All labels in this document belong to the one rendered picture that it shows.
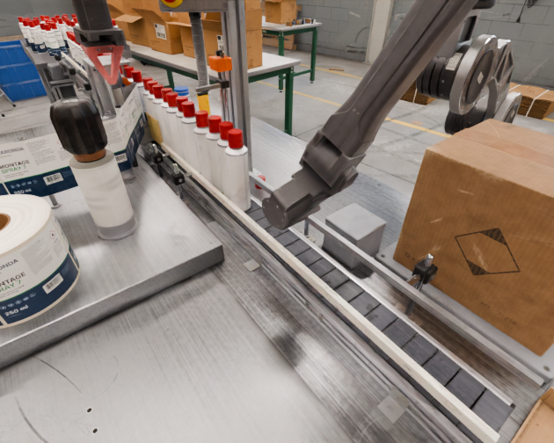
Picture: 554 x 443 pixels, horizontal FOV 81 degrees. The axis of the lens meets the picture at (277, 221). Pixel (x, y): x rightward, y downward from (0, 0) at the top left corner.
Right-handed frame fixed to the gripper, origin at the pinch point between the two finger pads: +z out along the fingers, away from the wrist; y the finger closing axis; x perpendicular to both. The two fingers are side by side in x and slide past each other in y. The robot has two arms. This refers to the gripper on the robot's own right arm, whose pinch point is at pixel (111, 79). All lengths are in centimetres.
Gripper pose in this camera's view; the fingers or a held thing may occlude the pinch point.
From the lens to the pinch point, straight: 80.0
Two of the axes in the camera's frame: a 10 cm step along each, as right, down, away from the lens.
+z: -0.1, 8.0, 6.0
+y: 6.3, 4.8, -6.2
